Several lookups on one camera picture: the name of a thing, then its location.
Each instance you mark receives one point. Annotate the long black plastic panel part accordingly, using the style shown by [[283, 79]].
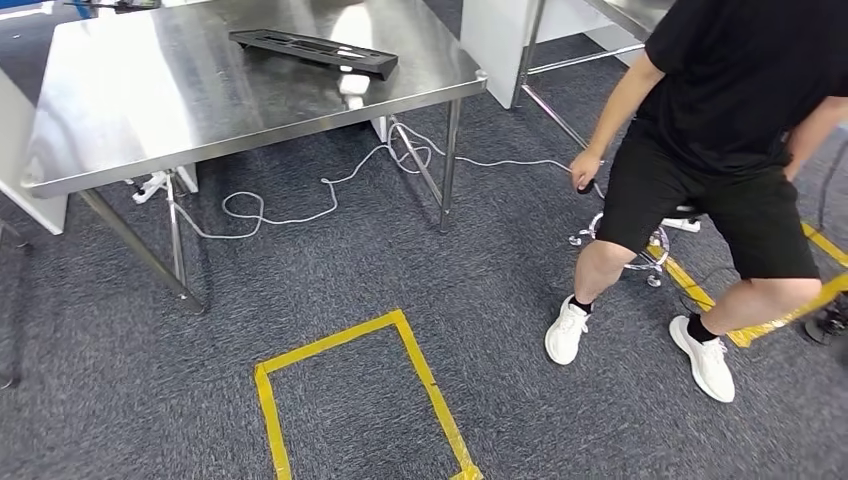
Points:
[[311, 50]]

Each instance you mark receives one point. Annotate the stainless steel workbench table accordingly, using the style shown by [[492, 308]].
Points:
[[166, 86], [629, 13]]

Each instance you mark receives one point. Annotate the white partition panel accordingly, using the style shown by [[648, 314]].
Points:
[[26, 199], [490, 40]]

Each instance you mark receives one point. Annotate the chrome swivel stool black seat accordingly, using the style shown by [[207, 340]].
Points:
[[656, 255]]

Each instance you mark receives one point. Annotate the yellow floor tape square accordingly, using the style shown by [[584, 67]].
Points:
[[265, 411], [682, 281]]

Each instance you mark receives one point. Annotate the white power strip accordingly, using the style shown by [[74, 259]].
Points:
[[682, 225], [149, 187]]

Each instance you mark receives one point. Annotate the person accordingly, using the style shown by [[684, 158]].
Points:
[[729, 99]]

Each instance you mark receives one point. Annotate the black tripod stand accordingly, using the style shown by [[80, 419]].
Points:
[[828, 324]]

